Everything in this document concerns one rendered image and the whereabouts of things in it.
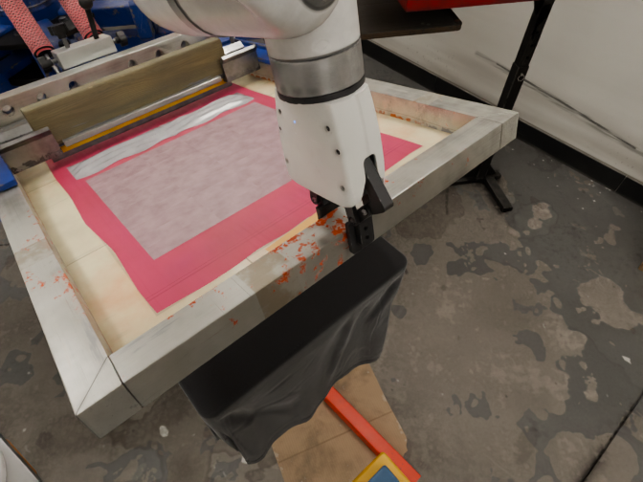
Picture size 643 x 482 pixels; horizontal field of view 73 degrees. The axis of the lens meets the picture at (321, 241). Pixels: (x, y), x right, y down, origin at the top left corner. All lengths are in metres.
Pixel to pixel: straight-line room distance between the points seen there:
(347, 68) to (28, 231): 0.46
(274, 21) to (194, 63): 0.72
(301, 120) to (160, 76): 0.58
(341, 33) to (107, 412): 0.34
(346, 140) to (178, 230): 0.30
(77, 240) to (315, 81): 0.42
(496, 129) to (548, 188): 1.99
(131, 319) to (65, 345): 0.07
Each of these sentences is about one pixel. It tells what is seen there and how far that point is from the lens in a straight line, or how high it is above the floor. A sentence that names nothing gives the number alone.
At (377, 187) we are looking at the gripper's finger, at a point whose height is 1.34.
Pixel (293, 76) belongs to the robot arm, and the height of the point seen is 1.43.
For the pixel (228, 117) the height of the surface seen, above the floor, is 1.12.
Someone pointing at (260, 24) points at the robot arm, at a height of 1.50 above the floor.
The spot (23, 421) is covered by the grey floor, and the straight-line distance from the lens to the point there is 1.98.
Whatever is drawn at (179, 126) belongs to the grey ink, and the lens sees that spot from 0.88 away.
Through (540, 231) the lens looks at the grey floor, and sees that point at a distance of 2.34.
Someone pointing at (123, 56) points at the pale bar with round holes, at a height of 1.10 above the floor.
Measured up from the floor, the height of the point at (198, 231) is 1.19.
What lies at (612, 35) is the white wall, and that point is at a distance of 2.48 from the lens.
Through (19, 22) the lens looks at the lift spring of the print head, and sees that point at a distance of 1.36.
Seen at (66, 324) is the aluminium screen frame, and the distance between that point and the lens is 0.47.
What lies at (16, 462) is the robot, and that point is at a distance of 0.57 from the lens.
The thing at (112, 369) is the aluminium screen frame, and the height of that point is 1.27.
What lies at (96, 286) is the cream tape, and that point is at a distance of 0.56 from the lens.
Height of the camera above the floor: 1.61
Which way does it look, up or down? 51 degrees down
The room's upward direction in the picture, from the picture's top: straight up
